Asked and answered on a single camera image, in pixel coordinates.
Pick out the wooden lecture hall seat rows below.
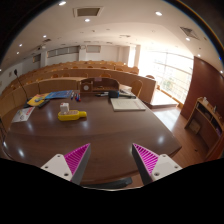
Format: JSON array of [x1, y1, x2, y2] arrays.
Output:
[[0, 59, 158, 105]]

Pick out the wooden desk organizer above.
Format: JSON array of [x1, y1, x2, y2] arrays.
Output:
[[79, 77, 120, 95]]

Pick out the ceiling lights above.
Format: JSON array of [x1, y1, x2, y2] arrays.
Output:
[[0, 0, 224, 73]]

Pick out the white leaflet with red print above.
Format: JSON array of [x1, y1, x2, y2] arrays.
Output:
[[11, 106, 36, 124]]

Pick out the wooden shelf unit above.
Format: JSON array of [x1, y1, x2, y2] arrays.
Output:
[[184, 96, 224, 151]]

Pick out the black gooseneck microphone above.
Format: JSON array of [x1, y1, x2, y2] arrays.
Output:
[[13, 68, 33, 108]]

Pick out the square ceiling vent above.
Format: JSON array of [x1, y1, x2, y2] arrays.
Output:
[[73, 6, 104, 18], [179, 26, 200, 40]]

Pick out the white notepad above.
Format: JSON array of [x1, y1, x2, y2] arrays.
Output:
[[110, 97, 147, 112]]

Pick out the black remote control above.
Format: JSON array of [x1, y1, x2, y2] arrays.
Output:
[[37, 99, 51, 109]]

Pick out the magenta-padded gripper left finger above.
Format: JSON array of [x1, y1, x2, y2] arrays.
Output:
[[40, 143, 92, 186]]

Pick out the black handheld microphone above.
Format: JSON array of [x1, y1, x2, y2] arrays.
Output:
[[108, 89, 137, 100]]

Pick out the blue booklet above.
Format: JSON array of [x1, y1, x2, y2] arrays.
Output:
[[44, 89, 74, 100]]

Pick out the wooden chair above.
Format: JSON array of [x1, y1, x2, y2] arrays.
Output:
[[130, 79, 144, 98]]

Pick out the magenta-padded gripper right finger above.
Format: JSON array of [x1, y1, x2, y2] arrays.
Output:
[[131, 143, 183, 186]]

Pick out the large bright window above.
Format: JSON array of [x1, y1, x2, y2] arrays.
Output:
[[138, 49, 194, 104]]

